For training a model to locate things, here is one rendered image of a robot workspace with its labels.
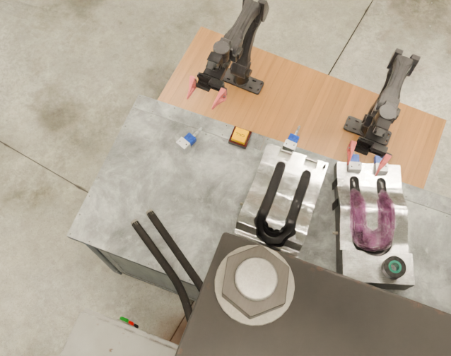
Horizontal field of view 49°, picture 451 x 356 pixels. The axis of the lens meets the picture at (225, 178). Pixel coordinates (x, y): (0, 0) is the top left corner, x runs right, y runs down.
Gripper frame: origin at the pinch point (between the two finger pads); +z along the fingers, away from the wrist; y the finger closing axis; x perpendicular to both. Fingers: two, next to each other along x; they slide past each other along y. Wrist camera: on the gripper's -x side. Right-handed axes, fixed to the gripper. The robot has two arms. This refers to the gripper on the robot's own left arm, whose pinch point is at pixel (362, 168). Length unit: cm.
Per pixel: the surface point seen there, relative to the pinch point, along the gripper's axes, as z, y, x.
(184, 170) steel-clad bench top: 13, -64, 40
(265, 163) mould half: -1.1, -33.2, 31.3
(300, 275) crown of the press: 60, -10, -81
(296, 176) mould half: -1.3, -19.8, 31.4
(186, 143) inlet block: 3, -67, 35
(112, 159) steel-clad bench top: 21, -93, 40
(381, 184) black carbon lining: -14.2, 12.5, 35.3
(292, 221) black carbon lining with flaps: 17.9, -14.2, 28.0
